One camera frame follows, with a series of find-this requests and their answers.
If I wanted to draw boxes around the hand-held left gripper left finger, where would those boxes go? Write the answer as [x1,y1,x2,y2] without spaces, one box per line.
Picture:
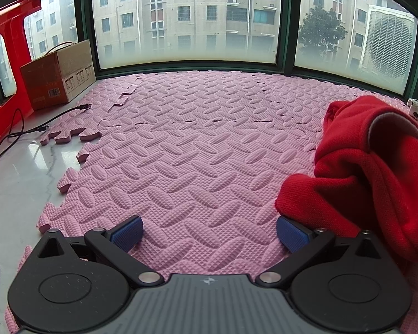
[31,216,164,288]

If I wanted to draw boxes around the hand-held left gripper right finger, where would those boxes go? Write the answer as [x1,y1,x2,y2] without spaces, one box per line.
[255,216,387,288]

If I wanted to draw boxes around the red knit sweater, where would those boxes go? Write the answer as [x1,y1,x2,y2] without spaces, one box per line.
[275,95,418,263]

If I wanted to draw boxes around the pink foam puzzle mat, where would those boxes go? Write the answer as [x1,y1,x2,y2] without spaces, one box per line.
[7,71,418,334]

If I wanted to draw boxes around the brown cardboard box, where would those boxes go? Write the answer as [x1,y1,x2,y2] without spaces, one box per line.
[20,39,97,111]

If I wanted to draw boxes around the white spotted cloth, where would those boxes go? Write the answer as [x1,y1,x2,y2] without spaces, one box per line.
[407,98,418,124]

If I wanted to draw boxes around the green tree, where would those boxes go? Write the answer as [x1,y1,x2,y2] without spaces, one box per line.
[298,5,349,56]

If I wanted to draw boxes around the white louvered air conditioner unit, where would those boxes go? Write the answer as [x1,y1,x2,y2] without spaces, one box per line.
[359,4,416,79]

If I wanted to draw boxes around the beige apartment building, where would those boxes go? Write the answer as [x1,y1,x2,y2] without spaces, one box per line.
[24,0,418,63]

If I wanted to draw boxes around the red plastic stool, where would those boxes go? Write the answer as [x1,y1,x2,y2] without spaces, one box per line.
[0,0,42,155]

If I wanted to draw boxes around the dark green window frame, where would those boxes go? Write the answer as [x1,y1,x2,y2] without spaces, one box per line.
[0,0,418,108]

